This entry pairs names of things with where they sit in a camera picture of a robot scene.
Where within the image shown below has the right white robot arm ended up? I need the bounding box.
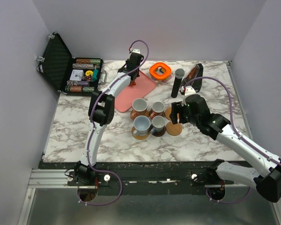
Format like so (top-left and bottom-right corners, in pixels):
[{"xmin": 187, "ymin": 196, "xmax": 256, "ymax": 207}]
[{"xmin": 170, "ymin": 94, "xmax": 281, "ymax": 203}]

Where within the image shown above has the pink serving tray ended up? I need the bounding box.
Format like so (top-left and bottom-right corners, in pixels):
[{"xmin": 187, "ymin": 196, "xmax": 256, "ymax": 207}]
[{"xmin": 115, "ymin": 71, "xmax": 156, "ymax": 113}]

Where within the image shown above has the black poker chip case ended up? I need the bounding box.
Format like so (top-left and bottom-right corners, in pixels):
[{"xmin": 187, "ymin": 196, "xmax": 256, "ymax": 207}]
[{"xmin": 37, "ymin": 32, "xmax": 104, "ymax": 96}]

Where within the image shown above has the light blue mug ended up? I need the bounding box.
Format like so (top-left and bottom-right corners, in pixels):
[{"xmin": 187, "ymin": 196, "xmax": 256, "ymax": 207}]
[{"xmin": 132, "ymin": 115, "xmax": 151, "ymax": 136}]

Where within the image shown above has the pink mug back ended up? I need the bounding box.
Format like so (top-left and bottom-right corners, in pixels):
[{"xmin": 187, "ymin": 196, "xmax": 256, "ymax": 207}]
[{"xmin": 149, "ymin": 101, "xmax": 165, "ymax": 119}]

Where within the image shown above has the pink mug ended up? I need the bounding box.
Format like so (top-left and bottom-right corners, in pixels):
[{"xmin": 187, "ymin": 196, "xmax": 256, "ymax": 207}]
[
  {"xmin": 149, "ymin": 101, "xmax": 165, "ymax": 119},
  {"xmin": 132, "ymin": 98, "xmax": 148, "ymax": 112}
]

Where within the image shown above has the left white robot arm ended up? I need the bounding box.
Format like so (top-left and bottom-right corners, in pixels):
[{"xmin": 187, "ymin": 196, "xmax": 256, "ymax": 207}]
[{"xmin": 74, "ymin": 52, "xmax": 145, "ymax": 185}]

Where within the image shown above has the grey mug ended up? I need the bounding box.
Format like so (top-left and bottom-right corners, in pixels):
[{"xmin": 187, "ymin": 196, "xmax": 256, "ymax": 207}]
[{"xmin": 150, "ymin": 116, "xmax": 166, "ymax": 134}]

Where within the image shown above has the orange lid container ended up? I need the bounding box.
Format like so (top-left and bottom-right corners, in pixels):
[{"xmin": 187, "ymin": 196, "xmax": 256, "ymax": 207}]
[{"xmin": 149, "ymin": 62, "xmax": 172, "ymax": 83}]

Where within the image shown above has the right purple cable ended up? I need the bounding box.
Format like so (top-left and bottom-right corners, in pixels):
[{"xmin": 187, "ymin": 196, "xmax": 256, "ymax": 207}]
[{"xmin": 181, "ymin": 76, "xmax": 281, "ymax": 204}]

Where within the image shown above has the pink mug front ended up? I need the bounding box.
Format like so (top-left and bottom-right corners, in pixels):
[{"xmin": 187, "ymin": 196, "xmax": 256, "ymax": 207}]
[{"xmin": 132, "ymin": 98, "xmax": 148, "ymax": 112}]

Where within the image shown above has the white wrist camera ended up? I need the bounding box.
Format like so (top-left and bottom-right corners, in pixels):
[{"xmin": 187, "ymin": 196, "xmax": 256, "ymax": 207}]
[
  {"xmin": 129, "ymin": 47, "xmax": 141, "ymax": 54},
  {"xmin": 180, "ymin": 86, "xmax": 197, "ymax": 98}
]

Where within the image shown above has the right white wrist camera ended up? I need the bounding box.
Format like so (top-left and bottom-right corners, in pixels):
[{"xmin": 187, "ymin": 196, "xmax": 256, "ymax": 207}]
[{"xmin": 180, "ymin": 86, "xmax": 197, "ymax": 98}]

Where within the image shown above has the light wood coaster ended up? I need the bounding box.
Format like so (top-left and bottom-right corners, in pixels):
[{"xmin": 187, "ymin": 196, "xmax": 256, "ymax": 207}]
[
  {"xmin": 165, "ymin": 107, "xmax": 171, "ymax": 120},
  {"xmin": 166, "ymin": 121, "xmax": 182, "ymax": 136}
]

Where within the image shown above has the small woven rattan coaster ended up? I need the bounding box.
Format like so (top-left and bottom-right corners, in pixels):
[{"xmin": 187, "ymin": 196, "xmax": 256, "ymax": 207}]
[{"xmin": 131, "ymin": 127, "xmax": 150, "ymax": 140}]

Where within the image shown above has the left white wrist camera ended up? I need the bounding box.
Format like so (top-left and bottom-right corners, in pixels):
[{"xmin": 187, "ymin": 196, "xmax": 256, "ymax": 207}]
[{"xmin": 129, "ymin": 47, "xmax": 141, "ymax": 54}]

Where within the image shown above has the large woven rattan coaster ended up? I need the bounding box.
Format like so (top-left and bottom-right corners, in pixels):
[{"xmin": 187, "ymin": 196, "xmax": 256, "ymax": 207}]
[{"xmin": 130, "ymin": 110, "xmax": 149, "ymax": 120}]

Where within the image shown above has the dark wood coaster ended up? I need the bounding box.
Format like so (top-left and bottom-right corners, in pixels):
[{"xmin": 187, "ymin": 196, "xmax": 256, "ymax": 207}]
[{"xmin": 150, "ymin": 126, "xmax": 166, "ymax": 137}]

